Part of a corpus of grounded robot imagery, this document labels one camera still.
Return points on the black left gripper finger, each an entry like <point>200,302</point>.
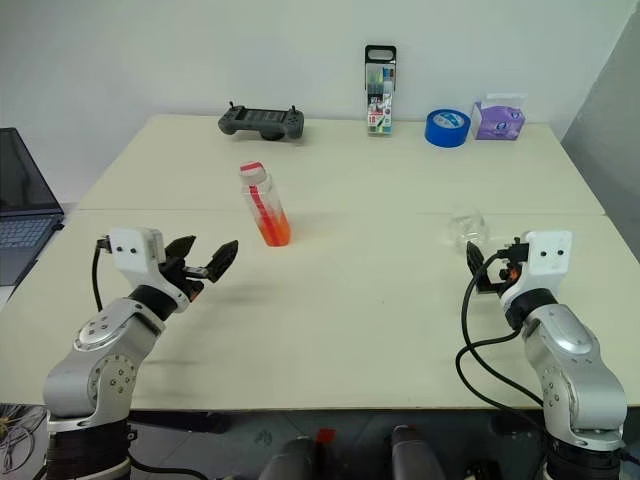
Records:
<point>222,260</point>
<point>181,247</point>

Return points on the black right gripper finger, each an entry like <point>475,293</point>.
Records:
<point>475,257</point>

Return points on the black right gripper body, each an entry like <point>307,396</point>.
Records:
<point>505,272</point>

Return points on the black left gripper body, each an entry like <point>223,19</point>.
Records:
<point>186,279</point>

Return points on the clear wine glass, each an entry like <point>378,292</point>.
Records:
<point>467,230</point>

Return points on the bottle with orange liquid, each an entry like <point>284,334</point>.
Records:
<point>272,220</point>

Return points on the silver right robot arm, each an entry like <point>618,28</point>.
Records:
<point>575,370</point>

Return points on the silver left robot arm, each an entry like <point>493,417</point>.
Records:
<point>90,370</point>

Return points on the blue tape roll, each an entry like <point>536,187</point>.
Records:
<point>446,131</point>

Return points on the purple tissue pack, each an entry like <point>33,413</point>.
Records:
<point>497,120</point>

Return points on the grey handheld game controller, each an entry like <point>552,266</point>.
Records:
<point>260,122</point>

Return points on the dark laptop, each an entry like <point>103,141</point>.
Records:
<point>22,200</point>

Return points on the marker pen pack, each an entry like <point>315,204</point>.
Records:
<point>380,95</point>

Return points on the grey partition panel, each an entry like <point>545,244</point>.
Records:
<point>610,110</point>

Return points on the small red object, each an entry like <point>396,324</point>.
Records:
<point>325,435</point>

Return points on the dark rounded shape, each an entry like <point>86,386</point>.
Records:
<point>415,455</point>
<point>292,460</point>

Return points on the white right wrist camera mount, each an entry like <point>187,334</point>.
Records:
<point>547,260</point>

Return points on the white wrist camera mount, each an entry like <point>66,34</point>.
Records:
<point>547,260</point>
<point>136,252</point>

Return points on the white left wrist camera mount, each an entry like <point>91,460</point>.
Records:
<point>136,252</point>

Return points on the black table frame bar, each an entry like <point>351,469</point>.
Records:
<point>185,422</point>

